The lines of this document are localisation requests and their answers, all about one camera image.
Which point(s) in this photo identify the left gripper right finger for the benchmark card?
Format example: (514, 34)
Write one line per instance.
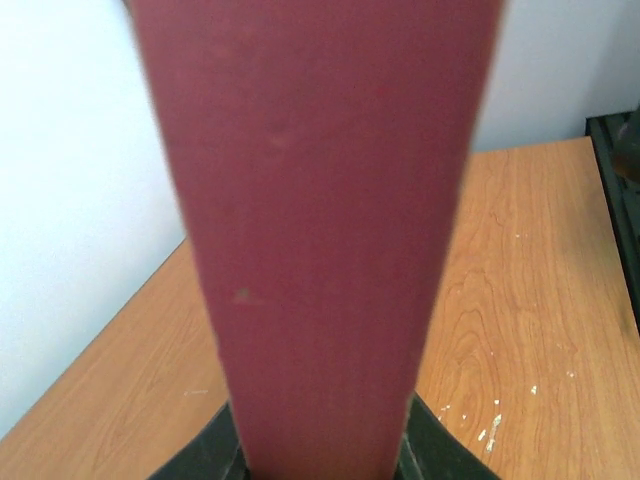
(428, 451)

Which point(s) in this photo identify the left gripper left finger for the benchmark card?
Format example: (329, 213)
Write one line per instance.
(214, 453)

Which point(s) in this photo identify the pink picture frame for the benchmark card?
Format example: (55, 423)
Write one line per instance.
(317, 150)

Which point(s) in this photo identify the black enclosure frame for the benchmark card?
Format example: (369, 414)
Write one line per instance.
(615, 141)

